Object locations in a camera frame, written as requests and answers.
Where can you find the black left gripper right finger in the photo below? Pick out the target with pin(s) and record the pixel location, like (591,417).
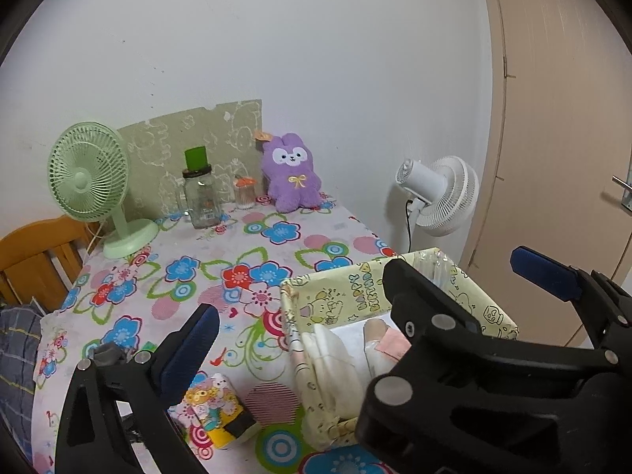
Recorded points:
(603,307)

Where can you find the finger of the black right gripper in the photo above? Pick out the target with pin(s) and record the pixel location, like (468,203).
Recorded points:
(419,308)
(461,402)

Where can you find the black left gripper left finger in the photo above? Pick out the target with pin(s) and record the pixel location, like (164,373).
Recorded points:
(91,436)

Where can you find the grey sock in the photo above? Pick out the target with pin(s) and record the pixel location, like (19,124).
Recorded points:
(109,354)

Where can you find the cartoon animal tissue pack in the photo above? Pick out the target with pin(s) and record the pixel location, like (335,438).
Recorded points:
(213,416)

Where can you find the yellow cartoon storage box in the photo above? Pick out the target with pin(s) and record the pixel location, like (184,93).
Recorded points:
(337,297)

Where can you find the white standing fan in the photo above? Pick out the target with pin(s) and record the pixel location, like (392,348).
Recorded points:
(442,196)

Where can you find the floral tablecloth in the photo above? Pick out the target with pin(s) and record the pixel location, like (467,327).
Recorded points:
(237,267)

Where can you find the beige door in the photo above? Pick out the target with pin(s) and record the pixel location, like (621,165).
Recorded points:
(559,148)

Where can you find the plaid grey blanket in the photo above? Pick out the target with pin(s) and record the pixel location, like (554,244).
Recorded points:
(20,339)

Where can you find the purple plush bunny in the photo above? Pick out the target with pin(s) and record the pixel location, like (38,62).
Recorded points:
(288,165)

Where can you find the toothpick jar orange lid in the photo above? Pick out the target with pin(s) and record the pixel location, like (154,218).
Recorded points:
(244,189)

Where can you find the glass mason jar mug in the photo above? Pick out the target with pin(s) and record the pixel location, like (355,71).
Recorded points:
(198,199)

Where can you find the green desk fan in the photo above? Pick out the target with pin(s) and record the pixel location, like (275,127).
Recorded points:
(88,172)

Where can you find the green cup on jar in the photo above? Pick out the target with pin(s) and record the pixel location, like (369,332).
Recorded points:
(196,158)

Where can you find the green patterned cardboard sheet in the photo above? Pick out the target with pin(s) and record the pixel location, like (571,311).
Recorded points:
(156,151)

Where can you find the door handle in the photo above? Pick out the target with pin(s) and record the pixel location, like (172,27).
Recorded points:
(626,200)

